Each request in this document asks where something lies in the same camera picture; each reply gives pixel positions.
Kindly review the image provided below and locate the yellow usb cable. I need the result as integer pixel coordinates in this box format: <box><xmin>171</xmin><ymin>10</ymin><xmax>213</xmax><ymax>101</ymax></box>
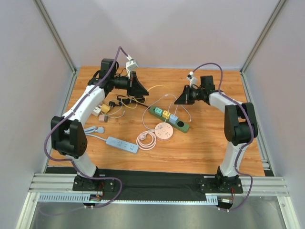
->
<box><xmin>112</xmin><ymin>84</ymin><xmax>170</xmax><ymax>109</ymax></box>

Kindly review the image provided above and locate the blue charger plug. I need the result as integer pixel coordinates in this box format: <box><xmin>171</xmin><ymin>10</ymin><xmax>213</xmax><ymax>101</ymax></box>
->
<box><xmin>169</xmin><ymin>114</ymin><xmax>178</xmax><ymax>125</ymax></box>

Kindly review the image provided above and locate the yellow charger plug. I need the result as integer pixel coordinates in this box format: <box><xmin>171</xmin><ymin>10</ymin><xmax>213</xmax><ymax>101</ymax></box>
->
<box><xmin>162</xmin><ymin>110</ymin><xmax>171</xmax><ymax>120</ymax></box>

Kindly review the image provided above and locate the green power strip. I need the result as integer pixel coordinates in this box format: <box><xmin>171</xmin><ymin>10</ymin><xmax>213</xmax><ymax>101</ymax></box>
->
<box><xmin>149</xmin><ymin>106</ymin><xmax>190</xmax><ymax>133</ymax></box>

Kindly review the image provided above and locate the teal charger plug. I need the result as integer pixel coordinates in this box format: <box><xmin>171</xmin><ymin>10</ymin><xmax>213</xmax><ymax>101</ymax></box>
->
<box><xmin>154</xmin><ymin>107</ymin><xmax>163</xmax><ymax>116</ymax></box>

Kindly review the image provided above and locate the orange charger plug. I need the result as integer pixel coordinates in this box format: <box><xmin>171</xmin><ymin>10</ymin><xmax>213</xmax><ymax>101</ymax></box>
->
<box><xmin>100</xmin><ymin>104</ymin><xmax>111</xmax><ymax>114</ymax></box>

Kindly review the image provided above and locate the white charger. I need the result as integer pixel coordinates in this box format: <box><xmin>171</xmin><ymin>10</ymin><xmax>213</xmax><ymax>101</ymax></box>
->
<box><xmin>91</xmin><ymin>107</ymin><xmax>101</xmax><ymax>116</ymax></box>

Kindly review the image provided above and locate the brown pink charger plug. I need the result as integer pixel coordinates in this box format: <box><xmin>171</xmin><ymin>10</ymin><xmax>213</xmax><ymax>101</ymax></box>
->
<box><xmin>98</xmin><ymin>114</ymin><xmax>109</xmax><ymax>123</ymax></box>

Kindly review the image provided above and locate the pink round power strip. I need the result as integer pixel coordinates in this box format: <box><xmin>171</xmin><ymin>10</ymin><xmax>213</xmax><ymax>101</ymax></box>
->
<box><xmin>136</xmin><ymin>123</ymin><xmax>173</xmax><ymax>151</ymax></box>

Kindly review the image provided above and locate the light blue power strip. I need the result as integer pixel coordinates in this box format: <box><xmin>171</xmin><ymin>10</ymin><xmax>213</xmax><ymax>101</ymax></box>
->
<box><xmin>84</xmin><ymin>126</ymin><xmax>139</xmax><ymax>154</ymax></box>

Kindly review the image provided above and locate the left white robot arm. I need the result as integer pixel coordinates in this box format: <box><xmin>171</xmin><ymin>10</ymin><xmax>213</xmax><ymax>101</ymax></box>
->
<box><xmin>50</xmin><ymin>56</ymin><xmax>149</xmax><ymax>178</ymax></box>

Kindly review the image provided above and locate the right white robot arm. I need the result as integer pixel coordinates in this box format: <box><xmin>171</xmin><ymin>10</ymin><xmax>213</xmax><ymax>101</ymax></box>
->
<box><xmin>174</xmin><ymin>72</ymin><xmax>258</xmax><ymax>185</ymax></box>

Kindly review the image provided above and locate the black base mat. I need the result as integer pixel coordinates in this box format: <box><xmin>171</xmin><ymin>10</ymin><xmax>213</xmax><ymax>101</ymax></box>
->
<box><xmin>45</xmin><ymin>167</ymin><xmax>244</xmax><ymax>201</ymax></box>

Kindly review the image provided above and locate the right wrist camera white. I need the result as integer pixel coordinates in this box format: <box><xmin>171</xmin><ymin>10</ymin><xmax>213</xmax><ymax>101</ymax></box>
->
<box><xmin>186</xmin><ymin>71</ymin><xmax>198</xmax><ymax>87</ymax></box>

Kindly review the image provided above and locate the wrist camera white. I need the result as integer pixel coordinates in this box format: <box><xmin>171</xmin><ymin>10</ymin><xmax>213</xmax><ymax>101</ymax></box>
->
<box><xmin>125</xmin><ymin>55</ymin><xmax>138</xmax><ymax>78</ymax></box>
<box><xmin>186</xmin><ymin>71</ymin><xmax>198</xmax><ymax>87</ymax></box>

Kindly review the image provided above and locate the black power cord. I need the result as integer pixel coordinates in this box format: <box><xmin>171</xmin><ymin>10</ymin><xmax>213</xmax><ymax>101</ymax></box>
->
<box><xmin>109</xmin><ymin>94</ymin><xmax>151</xmax><ymax>108</ymax></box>

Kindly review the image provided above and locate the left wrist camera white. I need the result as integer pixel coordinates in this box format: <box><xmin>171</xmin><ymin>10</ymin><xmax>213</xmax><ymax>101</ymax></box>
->
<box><xmin>125</xmin><ymin>55</ymin><xmax>138</xmax><ymax>78</ymax></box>

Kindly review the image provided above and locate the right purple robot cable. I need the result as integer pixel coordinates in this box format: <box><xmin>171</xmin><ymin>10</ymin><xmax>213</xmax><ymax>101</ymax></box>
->
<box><xmin>193</xmin><ymin>62</ymin><xmax>254</xmax><ymax>213</ymax></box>

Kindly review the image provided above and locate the grey slotted cable duct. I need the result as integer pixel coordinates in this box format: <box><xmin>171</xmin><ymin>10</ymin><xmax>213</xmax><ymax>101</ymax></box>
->
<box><xmin>38</xmin><ymin>193</ymin><xmax>235</xmax><ymax>205</ymax></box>

